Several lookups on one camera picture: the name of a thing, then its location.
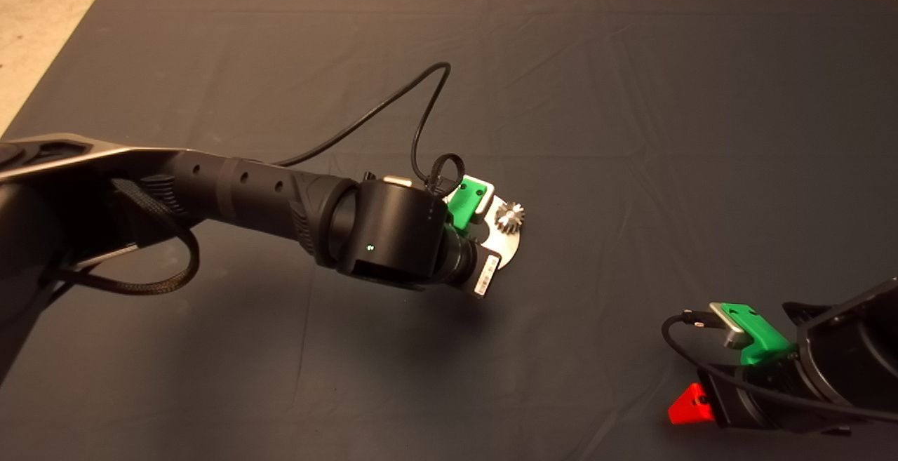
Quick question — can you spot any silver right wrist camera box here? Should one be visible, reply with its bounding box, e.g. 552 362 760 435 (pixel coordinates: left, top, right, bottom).
709 302 749 348

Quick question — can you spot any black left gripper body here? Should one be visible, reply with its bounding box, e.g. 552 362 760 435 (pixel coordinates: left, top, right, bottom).
442 233 501 299

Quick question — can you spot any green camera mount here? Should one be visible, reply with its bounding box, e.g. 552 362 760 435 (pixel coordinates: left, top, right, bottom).
723 303 793 367
448 175 490 232

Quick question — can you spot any green right camera mount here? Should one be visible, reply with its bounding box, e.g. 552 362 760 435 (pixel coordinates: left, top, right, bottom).
723 303 793 367

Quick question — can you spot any dark grey table cloth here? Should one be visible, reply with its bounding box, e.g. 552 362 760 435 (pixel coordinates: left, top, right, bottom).
0 0 898 461

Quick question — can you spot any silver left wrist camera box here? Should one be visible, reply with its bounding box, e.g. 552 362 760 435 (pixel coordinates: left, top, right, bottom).
471 180 496 225

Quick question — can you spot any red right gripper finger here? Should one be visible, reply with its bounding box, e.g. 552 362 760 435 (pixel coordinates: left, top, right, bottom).
668 382 715 425

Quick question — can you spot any round metal carrier plate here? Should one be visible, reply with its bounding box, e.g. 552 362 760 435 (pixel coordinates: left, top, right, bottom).
483 194 524 274

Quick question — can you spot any steel planetary gear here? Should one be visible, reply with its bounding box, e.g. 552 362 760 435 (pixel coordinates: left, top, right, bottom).
495 202 526 232

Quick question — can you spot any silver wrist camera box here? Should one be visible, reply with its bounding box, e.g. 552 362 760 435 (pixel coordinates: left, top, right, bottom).
471 180 496 225
709 302 749 348

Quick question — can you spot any braided left arm cable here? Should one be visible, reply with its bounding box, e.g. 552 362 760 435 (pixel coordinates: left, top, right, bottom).
56 179 202 298

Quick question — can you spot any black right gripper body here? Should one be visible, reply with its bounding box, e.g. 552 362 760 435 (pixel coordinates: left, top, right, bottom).
705 356 818 432

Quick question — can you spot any green left camera mount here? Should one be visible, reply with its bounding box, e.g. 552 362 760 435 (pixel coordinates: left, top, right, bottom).
448 175 490 232

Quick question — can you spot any black left camera cable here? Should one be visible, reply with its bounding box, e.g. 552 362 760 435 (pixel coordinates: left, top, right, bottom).
277 61 467 199

